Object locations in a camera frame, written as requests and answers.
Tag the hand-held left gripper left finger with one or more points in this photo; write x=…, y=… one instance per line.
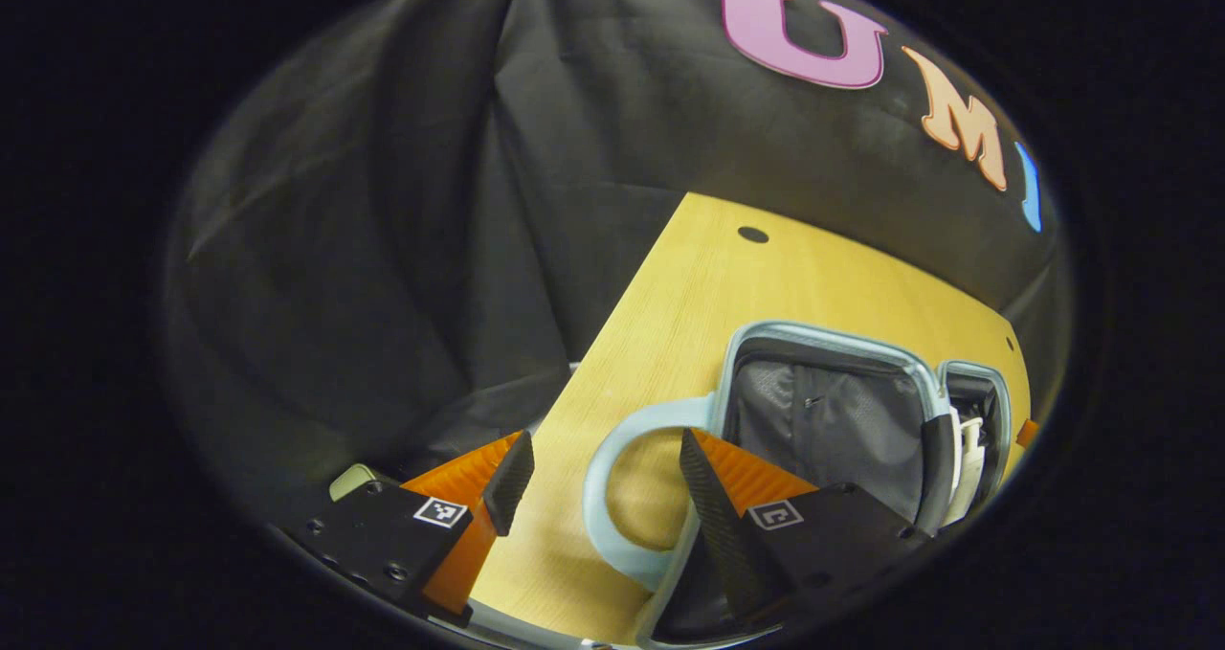
x=509, y=482

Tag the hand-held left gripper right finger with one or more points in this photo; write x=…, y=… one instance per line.
x=718, y=516

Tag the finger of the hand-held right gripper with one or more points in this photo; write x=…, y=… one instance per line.
x=1027, y=433

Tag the white squeeze tube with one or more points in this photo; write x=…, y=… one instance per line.
x=965, y=497

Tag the light blue suitcase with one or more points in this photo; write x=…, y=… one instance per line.
x=823, y=411

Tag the pale green object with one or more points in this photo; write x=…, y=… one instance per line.
x=352, y=481

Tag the black backdrop cloth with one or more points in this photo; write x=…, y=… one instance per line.
x=383, y=248

